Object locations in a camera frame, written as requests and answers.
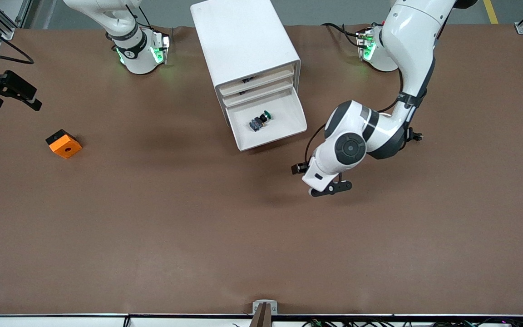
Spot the brown table cover sheet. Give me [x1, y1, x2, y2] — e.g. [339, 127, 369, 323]
[0, 24, 523, 316]

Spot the black arm base cable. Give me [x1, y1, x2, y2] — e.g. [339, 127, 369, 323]
[321, 23, 363, 48]

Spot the white table edge rail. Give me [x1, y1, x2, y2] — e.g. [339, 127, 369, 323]
[0, 313, 523, 327]

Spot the white cream plastic drawer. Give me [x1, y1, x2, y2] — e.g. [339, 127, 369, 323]
[219, 65, 296, 98]
[221, 75, 296, 109]
[226, 86, 308, 152]

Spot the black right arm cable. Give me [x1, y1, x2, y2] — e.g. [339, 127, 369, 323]
[0, 11, 34, 64]

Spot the green push button switch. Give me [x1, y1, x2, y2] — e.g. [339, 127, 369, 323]
[249, 110, 273, 133]

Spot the orange block with black base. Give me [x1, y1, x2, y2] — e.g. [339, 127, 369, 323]
[46, 129, 83, 159]

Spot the white drawer cabinet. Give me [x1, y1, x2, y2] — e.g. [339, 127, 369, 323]
[191, 0, 302, 129]

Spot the grey metal bracket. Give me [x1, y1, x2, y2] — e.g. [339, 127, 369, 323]
[252, 300, 278, 315]

